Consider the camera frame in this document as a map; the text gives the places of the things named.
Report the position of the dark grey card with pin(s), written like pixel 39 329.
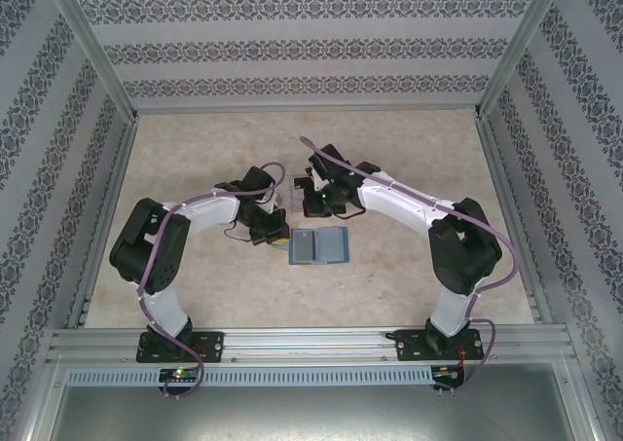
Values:
pixel 304 246

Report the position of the blue card holder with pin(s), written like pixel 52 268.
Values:
pixel 333 246

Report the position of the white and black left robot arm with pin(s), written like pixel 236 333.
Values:
pixel 209 209

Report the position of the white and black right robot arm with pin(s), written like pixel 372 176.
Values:
pixel 394 200

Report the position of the controller board with green light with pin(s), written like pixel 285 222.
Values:
pixel 180 374
pixel 445 373

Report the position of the grey metal sheet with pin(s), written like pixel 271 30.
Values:
pixel 311 416

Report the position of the thin aluminium back rail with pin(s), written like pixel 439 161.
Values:
pixel 306 109

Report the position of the long aluminium mounting rail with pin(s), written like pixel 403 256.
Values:
pixel 311 346

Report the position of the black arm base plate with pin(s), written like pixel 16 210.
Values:
pixel 214 346
pixel 409 346

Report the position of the aluminium side rail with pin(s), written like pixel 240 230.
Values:
pixel 104 217
pixel 511 217

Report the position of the aluminium frame post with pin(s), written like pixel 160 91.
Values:
pixel 97 56
pixel 521 47

